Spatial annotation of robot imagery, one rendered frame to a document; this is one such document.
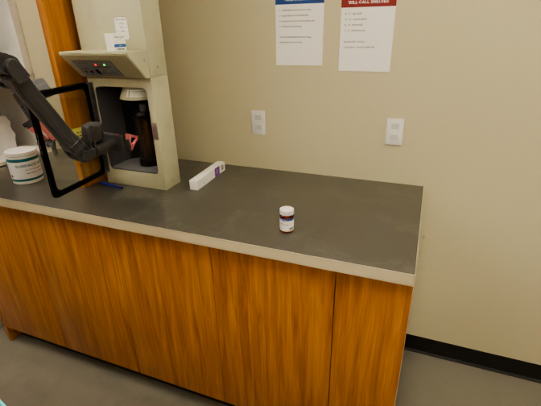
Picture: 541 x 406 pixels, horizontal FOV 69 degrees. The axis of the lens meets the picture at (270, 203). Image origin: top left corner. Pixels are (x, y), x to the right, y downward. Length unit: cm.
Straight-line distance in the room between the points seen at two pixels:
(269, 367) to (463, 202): 106
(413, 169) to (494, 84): 44
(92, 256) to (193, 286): 48
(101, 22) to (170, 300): 111
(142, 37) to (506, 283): 184
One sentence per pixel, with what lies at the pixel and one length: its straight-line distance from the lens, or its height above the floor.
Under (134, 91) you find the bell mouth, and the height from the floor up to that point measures 135.
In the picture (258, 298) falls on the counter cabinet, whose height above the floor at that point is 71.
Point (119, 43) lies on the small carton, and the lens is 163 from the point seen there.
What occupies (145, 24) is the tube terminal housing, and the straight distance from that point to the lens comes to 165.
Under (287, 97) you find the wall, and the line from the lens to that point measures 185.
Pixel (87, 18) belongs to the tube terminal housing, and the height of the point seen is 162.
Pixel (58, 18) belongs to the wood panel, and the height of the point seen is 163.
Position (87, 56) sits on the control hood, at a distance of 169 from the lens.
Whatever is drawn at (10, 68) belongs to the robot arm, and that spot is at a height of 149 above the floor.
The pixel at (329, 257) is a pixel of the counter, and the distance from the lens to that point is 122.
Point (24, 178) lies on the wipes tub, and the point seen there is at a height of 97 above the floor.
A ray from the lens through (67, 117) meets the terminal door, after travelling 175.
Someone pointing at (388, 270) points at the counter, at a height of 94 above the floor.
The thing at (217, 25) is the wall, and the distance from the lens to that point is 196.
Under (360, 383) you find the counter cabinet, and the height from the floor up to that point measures 44.
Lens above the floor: 159
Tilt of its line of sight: 24 degrees down
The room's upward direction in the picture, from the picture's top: 1 degrees counter-clockwise
